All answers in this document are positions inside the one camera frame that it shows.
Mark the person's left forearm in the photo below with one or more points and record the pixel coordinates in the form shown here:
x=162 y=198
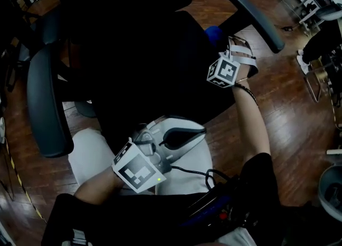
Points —
x=96 y=189

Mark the grey round bin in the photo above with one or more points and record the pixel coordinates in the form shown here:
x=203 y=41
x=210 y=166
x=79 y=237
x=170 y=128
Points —
x=324 y=186

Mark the black folding chair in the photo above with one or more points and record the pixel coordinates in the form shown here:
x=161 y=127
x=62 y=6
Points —
x=48 y=28

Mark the grey chair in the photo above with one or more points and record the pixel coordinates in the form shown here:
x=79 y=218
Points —
x=330 y=12

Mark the person's right hand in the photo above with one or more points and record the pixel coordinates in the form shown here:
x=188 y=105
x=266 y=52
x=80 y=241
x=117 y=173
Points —
x=240 y=45

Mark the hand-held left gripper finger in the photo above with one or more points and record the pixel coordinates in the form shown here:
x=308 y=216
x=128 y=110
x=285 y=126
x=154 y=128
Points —
x=184 y=151
x=181 y=122

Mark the black mesh office chair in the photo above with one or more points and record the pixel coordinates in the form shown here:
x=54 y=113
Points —
x=133 y=52

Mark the person's right forearm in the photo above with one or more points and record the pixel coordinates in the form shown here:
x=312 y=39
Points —
x=251 y=122

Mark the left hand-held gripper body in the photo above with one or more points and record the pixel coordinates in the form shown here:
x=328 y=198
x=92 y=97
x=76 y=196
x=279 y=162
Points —
x=139 y=170

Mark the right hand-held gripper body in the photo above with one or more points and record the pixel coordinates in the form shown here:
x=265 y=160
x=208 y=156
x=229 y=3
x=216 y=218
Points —
x=224 y=70

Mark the person's white trousers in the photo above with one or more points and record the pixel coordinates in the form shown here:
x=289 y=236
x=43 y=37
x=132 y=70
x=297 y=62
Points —
x=88 y=154

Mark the yellow black floor tape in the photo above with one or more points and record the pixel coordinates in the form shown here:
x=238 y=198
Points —
x=19 y=179

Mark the black chest device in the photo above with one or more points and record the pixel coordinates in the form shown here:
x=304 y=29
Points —
x=213 y=207

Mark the person's black shirt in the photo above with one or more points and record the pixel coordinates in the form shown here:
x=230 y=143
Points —
x=133 y=218

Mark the copper stool frame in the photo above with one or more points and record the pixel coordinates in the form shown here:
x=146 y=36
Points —
x=307 y=79

